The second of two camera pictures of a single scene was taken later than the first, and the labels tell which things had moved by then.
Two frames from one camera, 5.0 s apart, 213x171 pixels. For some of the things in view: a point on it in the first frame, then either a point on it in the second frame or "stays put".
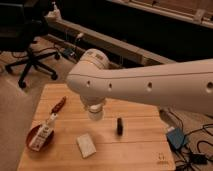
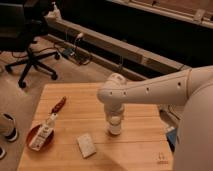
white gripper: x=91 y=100 to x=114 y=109
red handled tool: x=59 y=106 stays put
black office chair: x=21 y=24 stays put
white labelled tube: x=43 y=134 stays put
